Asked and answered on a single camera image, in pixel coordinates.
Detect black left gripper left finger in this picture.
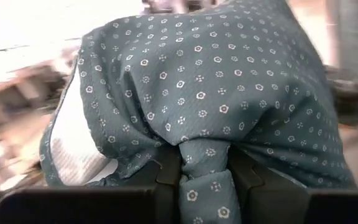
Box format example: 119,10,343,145
119,145,183,224

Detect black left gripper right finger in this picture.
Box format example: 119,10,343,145
227,146,311,224

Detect grey-green floral patterned cloth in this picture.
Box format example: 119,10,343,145
39,0,358,224

